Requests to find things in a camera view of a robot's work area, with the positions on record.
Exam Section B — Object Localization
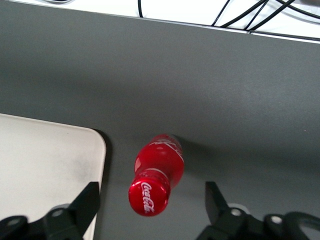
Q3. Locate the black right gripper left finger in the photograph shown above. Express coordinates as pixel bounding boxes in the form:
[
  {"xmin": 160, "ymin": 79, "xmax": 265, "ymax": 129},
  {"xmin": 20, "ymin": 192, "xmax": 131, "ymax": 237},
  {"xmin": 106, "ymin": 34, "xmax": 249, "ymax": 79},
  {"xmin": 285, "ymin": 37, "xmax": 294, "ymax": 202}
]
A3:
[{"xmin": 0, "ymin": 181, "xmax": 101, "ymax": 240}]

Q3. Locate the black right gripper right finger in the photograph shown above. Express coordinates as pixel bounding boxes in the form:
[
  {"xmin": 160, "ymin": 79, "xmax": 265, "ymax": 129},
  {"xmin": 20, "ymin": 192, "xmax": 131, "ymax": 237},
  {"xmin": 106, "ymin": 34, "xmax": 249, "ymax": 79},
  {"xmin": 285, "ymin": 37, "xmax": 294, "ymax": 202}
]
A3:
[{"xmin": 195, "ymin": 181, "xmax": 320, "ymax": 240}]

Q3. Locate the red coke bottle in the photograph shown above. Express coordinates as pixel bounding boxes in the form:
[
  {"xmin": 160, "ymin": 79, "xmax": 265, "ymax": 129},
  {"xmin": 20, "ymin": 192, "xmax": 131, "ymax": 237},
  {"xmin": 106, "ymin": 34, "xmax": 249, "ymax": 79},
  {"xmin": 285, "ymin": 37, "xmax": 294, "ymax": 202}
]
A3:
[{"xmin": 128, "ymin": 133, "xmax": 185, "ymax": 217}]

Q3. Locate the beige plastic tray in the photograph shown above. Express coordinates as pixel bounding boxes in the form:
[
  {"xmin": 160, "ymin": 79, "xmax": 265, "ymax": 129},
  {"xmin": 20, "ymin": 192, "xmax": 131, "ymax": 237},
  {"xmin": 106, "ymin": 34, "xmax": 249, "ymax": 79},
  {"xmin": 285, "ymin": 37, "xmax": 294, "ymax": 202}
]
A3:
[{"xmin": 0, "ymin": 112, "xmax": 107, "ymax": 240}]

